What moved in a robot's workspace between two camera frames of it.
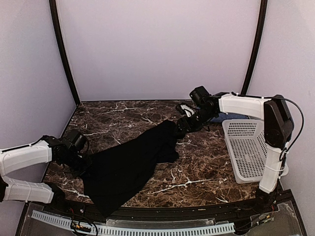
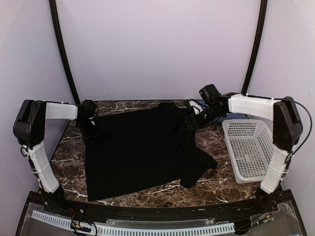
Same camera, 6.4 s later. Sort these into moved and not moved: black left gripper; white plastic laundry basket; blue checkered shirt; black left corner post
Moved: black left gripper
Not moved: white plastic laundry basket; black left corner post; blue checkered shirt
